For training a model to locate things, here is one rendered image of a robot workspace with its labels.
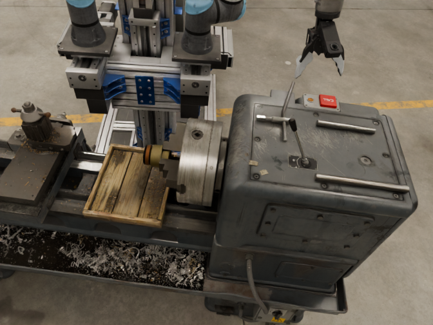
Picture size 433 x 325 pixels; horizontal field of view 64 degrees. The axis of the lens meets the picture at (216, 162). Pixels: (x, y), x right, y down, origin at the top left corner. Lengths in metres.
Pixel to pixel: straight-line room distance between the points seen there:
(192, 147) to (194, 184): 0.12
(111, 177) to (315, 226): 0.83
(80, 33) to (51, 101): 1.68
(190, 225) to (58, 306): 1.12
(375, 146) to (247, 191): 0.49
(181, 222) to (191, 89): 0.61
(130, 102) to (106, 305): 1.14
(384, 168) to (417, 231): 1.68
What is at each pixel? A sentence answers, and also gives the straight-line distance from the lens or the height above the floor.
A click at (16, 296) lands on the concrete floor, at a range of 2.37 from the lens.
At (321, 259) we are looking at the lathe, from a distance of 1.42.
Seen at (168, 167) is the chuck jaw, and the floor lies 1.11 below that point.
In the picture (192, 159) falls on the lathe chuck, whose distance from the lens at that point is 1.12.
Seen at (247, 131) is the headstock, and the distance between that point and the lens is 1.16.
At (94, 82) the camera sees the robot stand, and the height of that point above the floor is 1.07.
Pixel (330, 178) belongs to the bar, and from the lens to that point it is 1.09.
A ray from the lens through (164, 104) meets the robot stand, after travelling 1.84.
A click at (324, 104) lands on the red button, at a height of 1.27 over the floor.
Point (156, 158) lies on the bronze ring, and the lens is 1.26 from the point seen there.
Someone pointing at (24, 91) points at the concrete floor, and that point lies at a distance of 3.49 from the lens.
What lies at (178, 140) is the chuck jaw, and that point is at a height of 1.15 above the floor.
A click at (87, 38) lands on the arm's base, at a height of 1.20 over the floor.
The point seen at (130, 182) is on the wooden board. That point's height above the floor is 0.88.
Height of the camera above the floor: 2.07
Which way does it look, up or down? 50 degrees down
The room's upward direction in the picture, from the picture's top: 8 degrees clockwise
